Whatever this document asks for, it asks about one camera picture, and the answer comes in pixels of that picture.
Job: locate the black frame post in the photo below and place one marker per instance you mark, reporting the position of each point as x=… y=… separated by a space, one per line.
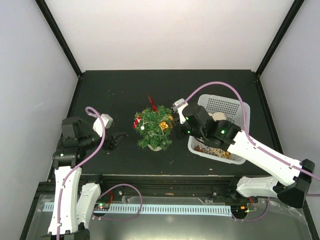
x=282 y=30
x=48 y=16

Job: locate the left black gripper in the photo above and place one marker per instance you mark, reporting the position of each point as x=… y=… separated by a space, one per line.
x=112 y=143

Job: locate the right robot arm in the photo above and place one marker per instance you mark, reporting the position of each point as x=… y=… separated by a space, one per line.
x=289 y=179

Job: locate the left black frame post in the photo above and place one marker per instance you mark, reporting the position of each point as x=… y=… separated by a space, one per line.
x=48 y=16

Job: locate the small green christmas tree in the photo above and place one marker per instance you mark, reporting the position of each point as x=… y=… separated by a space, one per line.
x=155 y=143

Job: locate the white plastic basket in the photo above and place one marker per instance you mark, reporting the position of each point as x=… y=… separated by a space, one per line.
x=233 y=112

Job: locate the wooden snowman ornament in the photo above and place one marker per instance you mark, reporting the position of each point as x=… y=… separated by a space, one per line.
x=217 y=116

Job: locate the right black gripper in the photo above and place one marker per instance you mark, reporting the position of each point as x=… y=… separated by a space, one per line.
x=179 y=134

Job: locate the light blue cable duct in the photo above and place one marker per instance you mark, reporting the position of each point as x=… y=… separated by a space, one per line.
x=163 y=209

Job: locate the red bell ornament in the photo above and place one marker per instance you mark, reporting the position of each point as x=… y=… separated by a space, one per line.
x=137 y=120

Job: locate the red star tree topper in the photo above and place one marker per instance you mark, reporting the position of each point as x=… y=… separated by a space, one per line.
x=153 y=105

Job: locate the white bulb string lights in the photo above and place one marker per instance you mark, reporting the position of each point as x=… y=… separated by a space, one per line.
x=150 y=128

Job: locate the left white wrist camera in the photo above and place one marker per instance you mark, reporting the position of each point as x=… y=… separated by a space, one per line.
x=106 y=123

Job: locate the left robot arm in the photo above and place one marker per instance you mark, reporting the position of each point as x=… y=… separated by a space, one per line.
x=73 y=205

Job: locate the gold merry christmas sign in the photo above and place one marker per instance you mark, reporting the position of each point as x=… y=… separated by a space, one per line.
x=213 y=151

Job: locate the right black frame post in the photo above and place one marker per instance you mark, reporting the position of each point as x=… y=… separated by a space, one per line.
x=282 y=30

